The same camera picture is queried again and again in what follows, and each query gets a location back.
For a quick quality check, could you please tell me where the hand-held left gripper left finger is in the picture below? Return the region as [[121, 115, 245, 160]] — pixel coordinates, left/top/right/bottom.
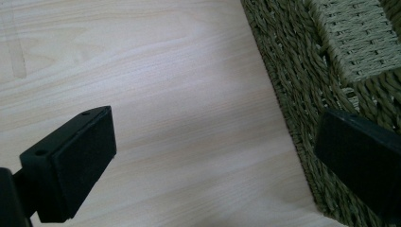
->
[[12, 105, 117, 224]]

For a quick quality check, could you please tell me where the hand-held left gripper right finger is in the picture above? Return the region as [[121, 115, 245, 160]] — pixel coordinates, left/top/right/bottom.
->
[[314, 108, 401, 225]]

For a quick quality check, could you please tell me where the green woven basket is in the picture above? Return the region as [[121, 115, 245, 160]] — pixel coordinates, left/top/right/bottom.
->
[[239, 0, 401, 227]]

